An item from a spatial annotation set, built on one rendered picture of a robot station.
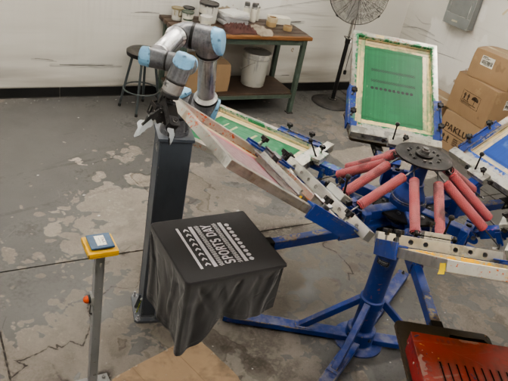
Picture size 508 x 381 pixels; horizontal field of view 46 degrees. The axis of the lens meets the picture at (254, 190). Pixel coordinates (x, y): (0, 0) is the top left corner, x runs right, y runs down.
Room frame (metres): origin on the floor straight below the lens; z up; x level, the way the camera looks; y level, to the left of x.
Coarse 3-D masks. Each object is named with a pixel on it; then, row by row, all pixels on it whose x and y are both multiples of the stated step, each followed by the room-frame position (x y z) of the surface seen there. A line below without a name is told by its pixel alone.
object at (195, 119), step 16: (192, 112) 2.35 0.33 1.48; (192, 128) 2.10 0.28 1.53; (224, 128) 2.45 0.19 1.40; (208, 144) 1.98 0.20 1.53; (240, 144) 2.50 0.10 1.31; (224, 160) 1.87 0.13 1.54; (240, 176) 1.88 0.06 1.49; (256, 176) 1.91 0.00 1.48; (272, 192) 1.96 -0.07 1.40; (288, 192) 2.02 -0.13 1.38; (304, 192) 2.47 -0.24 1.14; (304, 208) 2.06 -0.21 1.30
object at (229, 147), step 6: (216, 138) 2.26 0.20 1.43; (222, 138) 2.37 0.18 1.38; (222, 144) 2.23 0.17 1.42; (228, 144) 2.33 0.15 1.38; (228, 150) 2.19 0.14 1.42; (234, 150) 2.29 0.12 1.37; (240, 150) 2.41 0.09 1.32; (240, 156) 2.26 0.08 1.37; (246, 156) 2.36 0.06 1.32; (246, 162) 2.24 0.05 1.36; (252, 162) 2.34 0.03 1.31; (258, 168) 2.29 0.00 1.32
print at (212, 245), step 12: (180, 228) 2.24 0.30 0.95; (192, 228) 2.26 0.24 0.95; (204, 228) 2.28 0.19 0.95; (216, 228) 2.30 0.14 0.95; (228, 228) 2.32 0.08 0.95; (192, 240) 2.17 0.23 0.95; (204, 240) 2.19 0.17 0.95; (216, 240) 2.21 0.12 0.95; (228, 240) 2.23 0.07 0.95; (240, 240) 2.25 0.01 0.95; (192, 252) 2.08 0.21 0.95; (204, 252) 2.10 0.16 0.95; (216, 252) 2.12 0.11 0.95; (228, 252) 2.14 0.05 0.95; (240, 252) 2.16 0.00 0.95; (204, 264) 2.02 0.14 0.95; (216, 264) 2.04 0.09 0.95
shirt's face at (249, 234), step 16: (160, 224) 2.25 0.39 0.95; (176, 224) 2.27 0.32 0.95; (192, 224) 2.30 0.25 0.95; (208, 224) 2.33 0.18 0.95; (240, 224) 2.38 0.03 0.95; (176, 240) 2.15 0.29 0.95; (256, 240) 2.27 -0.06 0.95; (176, 256) 2.03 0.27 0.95; (256, 256) 2.15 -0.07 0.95; (272, 256) 2.18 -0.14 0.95; (192, 272) 1.95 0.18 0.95; (208, 272) 1.97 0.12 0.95; (224, 272) 1.99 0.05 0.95; (240, 272) 2.02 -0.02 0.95
